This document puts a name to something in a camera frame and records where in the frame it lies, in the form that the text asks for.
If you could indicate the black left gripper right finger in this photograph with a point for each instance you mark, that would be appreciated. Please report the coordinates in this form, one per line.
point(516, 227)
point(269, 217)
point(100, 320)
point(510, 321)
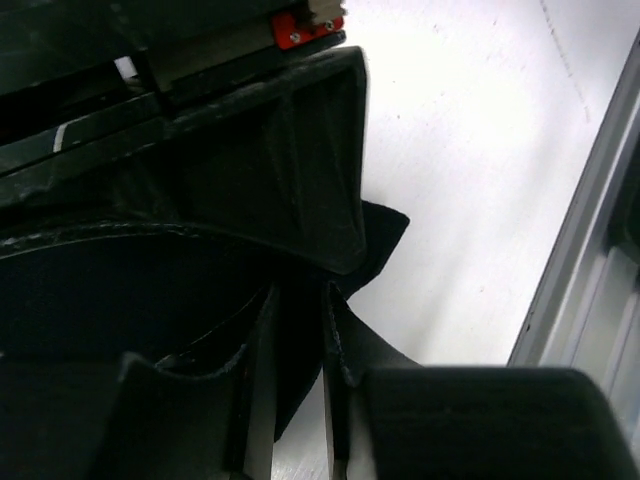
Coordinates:
point(352, 351)

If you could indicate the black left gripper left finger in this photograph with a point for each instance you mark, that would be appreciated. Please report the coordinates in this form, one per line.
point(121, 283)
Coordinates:
point(227, 409)

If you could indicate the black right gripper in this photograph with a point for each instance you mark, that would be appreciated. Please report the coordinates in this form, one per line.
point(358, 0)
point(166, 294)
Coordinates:
point(84, 72)

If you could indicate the black sock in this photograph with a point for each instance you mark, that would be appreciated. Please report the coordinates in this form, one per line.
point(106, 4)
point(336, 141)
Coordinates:
point(154, 295)

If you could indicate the aluminium frame rail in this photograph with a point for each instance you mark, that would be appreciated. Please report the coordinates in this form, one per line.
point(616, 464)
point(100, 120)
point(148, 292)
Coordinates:
point(585, 311)

